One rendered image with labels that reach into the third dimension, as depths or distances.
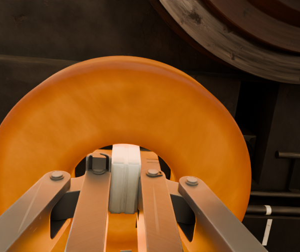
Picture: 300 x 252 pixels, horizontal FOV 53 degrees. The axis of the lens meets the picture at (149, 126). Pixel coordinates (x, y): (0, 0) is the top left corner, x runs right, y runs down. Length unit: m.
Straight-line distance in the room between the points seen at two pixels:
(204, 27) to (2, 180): 0.25
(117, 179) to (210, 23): 0.24
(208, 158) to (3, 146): 0.11
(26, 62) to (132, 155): 0.32
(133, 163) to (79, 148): 0.03
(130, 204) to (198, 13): 0.24
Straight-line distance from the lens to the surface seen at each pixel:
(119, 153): 0.16
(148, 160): 0.17
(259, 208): 0.44
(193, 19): 0.35
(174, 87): 0.16
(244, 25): 0.34
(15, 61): 0.47
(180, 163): 0.18
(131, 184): 0.16
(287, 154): 0.52
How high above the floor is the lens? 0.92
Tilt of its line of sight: 16 degrees down
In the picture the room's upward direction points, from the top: 5 degrees clockwise
